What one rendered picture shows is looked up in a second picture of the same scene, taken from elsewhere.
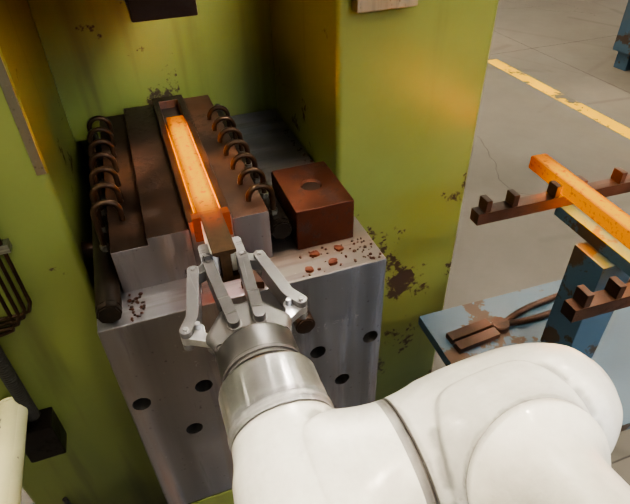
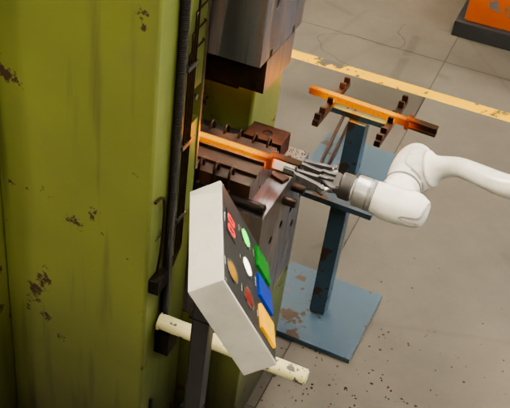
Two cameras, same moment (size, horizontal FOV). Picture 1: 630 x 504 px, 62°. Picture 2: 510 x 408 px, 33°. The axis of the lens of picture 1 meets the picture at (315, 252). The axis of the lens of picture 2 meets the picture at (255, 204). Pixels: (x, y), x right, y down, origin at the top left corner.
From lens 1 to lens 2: 2.15 m
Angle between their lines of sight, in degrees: 42
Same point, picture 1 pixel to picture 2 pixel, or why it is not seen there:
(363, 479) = (409, 184)
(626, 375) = (374, 171)
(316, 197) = (278, 137)
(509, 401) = (422, 155)
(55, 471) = (152, 375)
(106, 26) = not seen: hidden behind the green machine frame
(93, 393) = (175, 301)
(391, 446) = (406, 176)
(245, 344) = (350, 179)
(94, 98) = not seen: hidden behind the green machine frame
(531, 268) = not seen: hidden behind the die
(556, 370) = (419, 147)
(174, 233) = (261, 169)
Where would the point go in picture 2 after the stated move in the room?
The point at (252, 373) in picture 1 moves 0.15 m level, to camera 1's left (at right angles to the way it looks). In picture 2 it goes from (363, 181) to (329, 204)
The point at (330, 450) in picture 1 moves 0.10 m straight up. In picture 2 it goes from (398, 183) to (406, 152)
